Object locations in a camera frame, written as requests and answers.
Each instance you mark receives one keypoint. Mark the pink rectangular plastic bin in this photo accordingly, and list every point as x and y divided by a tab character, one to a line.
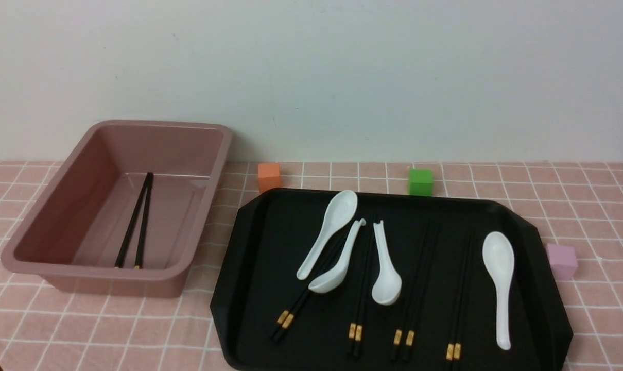
73	233

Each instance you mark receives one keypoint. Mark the black plastic tray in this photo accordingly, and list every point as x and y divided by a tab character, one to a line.
268	320

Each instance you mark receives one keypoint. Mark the white ceramic spoon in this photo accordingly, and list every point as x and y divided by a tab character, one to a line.
338	213
499	260
388	285
330	280

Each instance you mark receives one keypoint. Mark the pink cube block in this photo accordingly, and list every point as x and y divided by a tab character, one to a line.
563	261

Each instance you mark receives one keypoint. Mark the orange cube block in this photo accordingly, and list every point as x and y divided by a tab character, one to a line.
268	176

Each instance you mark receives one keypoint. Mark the pink checkered tablecloth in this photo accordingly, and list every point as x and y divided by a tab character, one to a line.
573	204

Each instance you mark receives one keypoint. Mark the green cube block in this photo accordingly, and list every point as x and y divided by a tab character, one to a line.
420	182

